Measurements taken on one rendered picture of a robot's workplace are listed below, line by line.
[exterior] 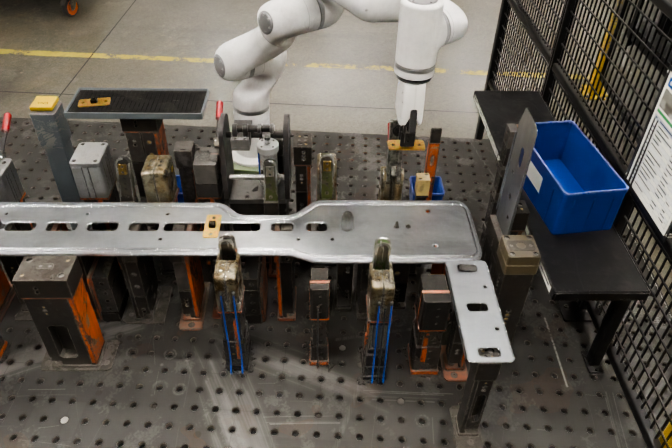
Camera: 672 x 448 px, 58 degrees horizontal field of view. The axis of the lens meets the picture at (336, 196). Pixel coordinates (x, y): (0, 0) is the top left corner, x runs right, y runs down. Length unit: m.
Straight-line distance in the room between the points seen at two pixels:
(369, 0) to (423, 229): 0.58
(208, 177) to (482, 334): 0.81
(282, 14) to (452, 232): 0.69
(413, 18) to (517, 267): 0.63
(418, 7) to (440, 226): 0.60
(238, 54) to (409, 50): 0.74
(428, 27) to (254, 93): 0.89
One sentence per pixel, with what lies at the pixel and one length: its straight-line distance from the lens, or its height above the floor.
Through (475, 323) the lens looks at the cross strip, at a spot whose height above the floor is 1.00.
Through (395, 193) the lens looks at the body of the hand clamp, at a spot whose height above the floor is 1.00.
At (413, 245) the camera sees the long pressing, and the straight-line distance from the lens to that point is 1.51.
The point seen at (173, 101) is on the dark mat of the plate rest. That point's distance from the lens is 1.77.
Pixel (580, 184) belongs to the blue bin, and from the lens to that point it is 1.77.
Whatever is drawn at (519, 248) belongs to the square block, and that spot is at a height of 1.06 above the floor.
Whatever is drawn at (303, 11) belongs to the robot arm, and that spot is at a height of 1.43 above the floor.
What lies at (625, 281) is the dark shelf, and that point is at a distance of 1.54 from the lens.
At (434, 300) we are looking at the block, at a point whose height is 0.98.
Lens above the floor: 2.04
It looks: 39 degrees down
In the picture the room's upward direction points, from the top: 2 degrees clockwise
